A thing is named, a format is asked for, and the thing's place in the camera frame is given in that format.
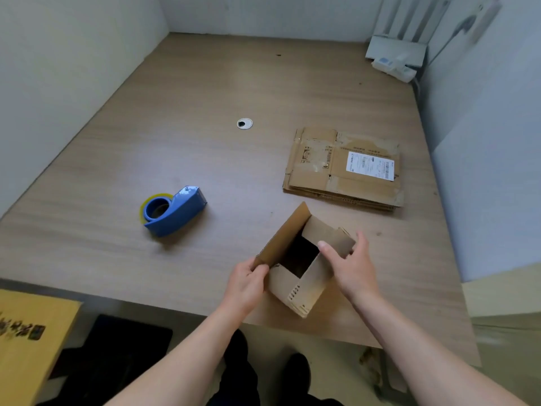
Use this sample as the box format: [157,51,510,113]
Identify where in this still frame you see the person's left hand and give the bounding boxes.
[221,258,270,321]

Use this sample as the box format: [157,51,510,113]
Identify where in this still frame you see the person's right hand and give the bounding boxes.
[317,231,381,306]

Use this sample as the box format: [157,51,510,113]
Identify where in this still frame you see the small cardboard box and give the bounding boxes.
[253,201,356,319]

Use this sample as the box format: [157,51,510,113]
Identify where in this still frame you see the person's right forearm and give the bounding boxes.
[351,287,530,406]

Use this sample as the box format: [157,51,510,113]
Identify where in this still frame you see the person's left forearm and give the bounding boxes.
[101,301,244,406]

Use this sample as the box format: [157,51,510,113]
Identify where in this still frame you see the stack of flattened cardboard boxes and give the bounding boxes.
[282,126,405,212]

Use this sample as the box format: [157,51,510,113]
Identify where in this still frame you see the blue tape dispenser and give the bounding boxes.
[143,186,208,238]

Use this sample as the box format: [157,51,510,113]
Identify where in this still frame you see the person's dark trousers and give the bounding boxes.
[206,329,344,406]

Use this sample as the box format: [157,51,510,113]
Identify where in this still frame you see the person's black shoe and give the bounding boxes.
[282,353,312,398]

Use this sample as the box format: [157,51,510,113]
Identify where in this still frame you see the clear packing tape roll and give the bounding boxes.
[140,193,174,225]

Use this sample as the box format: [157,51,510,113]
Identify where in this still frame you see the black chair seat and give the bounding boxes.
[36,314,173,406]

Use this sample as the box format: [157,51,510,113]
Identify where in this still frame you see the white power strip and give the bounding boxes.
[371,57,418,83]

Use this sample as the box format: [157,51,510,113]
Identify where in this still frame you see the white wifi router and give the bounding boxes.
[365,0,451,69]

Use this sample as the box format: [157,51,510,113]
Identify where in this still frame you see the yellow cardboard box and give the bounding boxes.
[0,289,83,406]

